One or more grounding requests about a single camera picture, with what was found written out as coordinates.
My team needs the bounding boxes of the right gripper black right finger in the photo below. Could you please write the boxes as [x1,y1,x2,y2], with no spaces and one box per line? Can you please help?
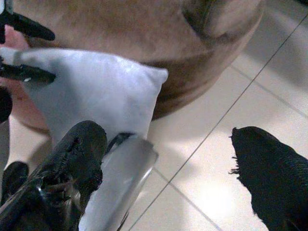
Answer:
[228,126,308,231]

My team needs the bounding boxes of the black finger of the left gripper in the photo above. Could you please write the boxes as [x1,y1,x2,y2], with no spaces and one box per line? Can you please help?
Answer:
[0,64,56,84]
[0,11,56,42]

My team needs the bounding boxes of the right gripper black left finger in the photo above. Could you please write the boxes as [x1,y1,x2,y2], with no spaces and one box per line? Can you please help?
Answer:
[0,120,108,231]

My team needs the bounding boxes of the white pillow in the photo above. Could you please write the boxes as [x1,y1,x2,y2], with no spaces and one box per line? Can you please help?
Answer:
[0,47,169,231]

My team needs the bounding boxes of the tan brown sofa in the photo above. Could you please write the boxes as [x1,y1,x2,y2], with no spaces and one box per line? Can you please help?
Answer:
[0,0,265,134]

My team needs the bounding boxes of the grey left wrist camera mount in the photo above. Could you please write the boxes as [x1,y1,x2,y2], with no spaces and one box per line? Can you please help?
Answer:
[0,0,14,15]

